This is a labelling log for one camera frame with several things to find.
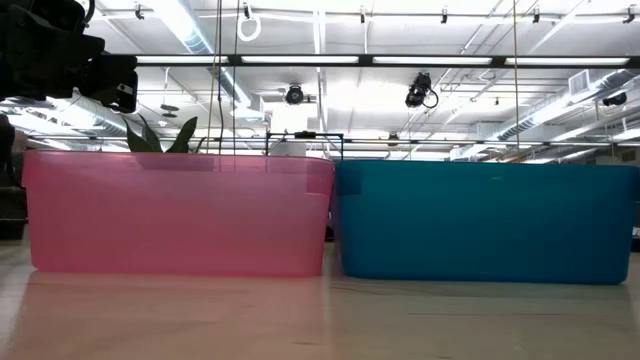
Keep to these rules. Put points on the translucent pink plastic bin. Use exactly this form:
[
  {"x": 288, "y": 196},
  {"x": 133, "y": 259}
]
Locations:
[{"x": 175, "y": 215}]

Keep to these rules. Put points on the blue plastic bin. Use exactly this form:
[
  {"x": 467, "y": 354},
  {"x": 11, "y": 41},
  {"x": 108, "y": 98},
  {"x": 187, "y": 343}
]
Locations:
[{"x": 480, "y": 220}]

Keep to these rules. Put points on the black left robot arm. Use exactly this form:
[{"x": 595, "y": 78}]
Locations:
[{"x": 40, "y": 45}]

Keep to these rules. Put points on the white LED light strip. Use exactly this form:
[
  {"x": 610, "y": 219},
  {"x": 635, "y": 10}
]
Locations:
[
  {"x": 565, "y": 61},
  {"x": 300, "y": 59},
  {"x": 180, "y": 59},
  {"x": 432, "y": 60}
]

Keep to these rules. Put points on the green plant in white pot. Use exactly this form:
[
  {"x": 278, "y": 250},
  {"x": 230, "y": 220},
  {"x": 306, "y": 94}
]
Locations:
[{"x": 182, "y": 137}]

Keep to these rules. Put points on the white air vent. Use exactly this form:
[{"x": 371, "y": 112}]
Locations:
[{"x": 579, "y": 82}]

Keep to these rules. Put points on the black ceiling device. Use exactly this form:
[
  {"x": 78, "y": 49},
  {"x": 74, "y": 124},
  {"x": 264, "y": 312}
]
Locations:
[{"x": 615, "y": 99}]

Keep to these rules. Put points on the silver ventilation duct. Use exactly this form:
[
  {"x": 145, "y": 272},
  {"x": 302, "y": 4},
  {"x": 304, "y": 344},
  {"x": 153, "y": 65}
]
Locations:
[
  {"x": 192, "y": 37},
  {"x": 540, "y": 117}
]

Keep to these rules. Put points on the black ceiling-mounted camera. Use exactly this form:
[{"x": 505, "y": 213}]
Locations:
[
  {"x": 419, "y": 90},
  {"x": 294, "y": 94}
]

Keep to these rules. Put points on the black distant rig frame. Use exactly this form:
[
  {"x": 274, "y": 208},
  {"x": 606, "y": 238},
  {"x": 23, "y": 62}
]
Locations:
[{"x": 305, "y": 134}]

